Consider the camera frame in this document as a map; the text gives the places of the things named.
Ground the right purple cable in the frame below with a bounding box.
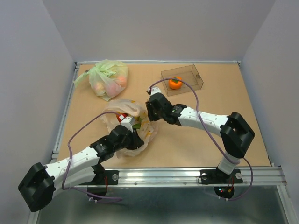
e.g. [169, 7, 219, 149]
[149, 78, 253, 201]

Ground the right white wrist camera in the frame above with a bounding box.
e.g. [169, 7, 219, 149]
[147, 86, 161, 96]

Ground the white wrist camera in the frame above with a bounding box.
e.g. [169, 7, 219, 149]
[147, 86, 161, 96]
[120, 115, 135, 132]

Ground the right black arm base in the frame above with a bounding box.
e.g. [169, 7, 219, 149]
[197, 168, 243, 200]

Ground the green plastic bag with fruit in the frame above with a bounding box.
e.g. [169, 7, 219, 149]
[73, 59, 128, 101]

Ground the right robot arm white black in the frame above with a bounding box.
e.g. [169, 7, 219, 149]
[146, 93, 255, 182]

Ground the clear plastic box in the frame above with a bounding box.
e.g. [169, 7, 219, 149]
[161, 65, 204, 96]

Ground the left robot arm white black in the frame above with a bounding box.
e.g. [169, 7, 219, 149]
[18, 125, 144, 212]

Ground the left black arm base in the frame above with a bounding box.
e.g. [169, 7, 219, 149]
[87, 170, 119, 196]

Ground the orange persimmon with green calyx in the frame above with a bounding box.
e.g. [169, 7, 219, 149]
[168, 76, 183, 90]

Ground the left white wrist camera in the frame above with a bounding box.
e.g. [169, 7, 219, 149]
[120, 115, 135, 132]

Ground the red orange fruit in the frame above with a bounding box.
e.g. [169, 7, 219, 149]
[116, 113, 128, 123]

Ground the orange translucent plastic bag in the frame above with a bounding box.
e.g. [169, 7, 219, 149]
[101, 99, 158, 158]

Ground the green bumpy fruit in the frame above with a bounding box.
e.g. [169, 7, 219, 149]
[132, 119, 142, 130]

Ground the aluminium front rail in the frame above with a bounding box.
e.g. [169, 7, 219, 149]
[37, 166, 287, 187]

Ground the purple cable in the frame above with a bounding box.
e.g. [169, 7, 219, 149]
[61, 111, 123, 203]
[149, 78, 253, 201]

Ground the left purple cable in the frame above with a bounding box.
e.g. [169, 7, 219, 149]
[61, 111, 123, 203]

